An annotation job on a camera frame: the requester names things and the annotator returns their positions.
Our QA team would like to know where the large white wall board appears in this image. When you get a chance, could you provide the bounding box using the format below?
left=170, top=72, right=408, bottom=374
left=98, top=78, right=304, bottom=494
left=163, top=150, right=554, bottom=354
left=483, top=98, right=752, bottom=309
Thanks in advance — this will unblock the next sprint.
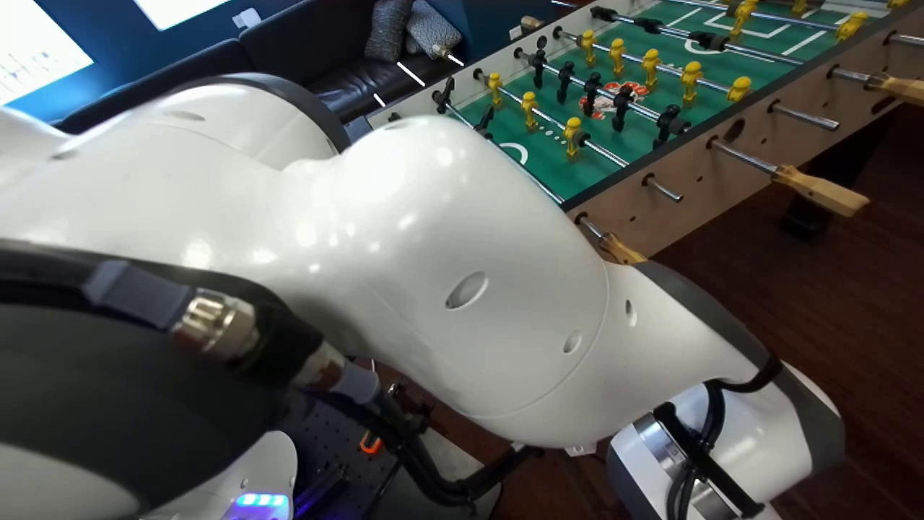
left=0, top=0, right=98, bottom=108

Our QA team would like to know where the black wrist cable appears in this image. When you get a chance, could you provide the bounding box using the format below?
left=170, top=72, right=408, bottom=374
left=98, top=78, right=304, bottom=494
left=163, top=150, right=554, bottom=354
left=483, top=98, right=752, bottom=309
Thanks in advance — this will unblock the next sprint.
left=653, top=355, right=785, bottom=520

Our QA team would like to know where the five yellow player foosball rod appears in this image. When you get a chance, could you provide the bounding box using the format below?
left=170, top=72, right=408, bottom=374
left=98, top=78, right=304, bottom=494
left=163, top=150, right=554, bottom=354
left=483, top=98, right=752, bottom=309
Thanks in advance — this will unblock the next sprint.
left=510, top=8, right=843, bottom=133

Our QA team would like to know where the three yellow player foosball rod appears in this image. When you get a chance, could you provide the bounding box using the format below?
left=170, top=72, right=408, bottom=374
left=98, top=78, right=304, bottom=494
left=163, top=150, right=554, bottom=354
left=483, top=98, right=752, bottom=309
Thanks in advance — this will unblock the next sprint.
left=789, top=0, right=913, bottom=19
left=428, top=40, right=687, bottom=209

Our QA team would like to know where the two black player foosball rod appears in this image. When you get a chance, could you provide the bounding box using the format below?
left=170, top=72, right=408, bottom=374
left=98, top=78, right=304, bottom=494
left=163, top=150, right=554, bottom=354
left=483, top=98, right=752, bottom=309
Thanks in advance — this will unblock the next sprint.
left=392, top=59, right=649, bottom=270

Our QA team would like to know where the orange white foosball ball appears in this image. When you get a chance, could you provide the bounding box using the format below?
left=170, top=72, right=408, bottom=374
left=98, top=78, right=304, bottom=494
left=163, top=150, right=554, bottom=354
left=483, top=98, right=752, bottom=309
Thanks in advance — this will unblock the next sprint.
left=591, top=85, right=632, bottom=110

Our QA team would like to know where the five black player foosball rod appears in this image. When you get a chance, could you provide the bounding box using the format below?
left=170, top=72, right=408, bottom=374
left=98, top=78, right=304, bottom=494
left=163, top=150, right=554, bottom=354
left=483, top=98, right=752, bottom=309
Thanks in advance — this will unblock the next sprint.
left=509, top=34, right=871, bottom=221

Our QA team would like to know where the three black player foosball rod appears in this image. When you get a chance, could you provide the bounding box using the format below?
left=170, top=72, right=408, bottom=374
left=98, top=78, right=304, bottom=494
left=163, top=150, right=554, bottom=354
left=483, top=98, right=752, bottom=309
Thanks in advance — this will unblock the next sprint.
left=587, top=0, right=924, bottom=108

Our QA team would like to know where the grey patterned cushion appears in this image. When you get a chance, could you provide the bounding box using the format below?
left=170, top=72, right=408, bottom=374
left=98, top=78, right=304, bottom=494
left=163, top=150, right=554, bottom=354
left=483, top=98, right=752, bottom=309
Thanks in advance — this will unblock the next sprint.
left=360, top=0, right=420, bottom=65

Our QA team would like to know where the two yellow player foosball rod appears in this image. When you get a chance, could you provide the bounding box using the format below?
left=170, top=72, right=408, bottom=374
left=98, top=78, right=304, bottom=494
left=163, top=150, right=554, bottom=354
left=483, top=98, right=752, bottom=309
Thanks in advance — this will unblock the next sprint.
left=724, top=0, right=924, bottom=53

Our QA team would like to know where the foosball table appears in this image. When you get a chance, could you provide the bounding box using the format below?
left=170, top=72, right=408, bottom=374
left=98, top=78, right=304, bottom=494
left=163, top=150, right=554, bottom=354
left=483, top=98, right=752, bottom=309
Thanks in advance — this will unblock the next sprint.
left=369, top=0, right=924, bottom=270

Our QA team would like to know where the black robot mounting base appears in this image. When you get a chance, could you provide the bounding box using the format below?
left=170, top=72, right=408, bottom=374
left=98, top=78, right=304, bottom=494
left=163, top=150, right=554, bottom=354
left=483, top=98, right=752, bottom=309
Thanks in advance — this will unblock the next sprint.
left=282, top=384, right=503, bottom=520

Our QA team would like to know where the white sheet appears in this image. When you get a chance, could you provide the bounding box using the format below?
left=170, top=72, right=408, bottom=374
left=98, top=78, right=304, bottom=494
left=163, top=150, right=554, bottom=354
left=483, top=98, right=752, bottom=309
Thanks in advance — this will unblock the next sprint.
left=131, top=0, right=230, bottom=32

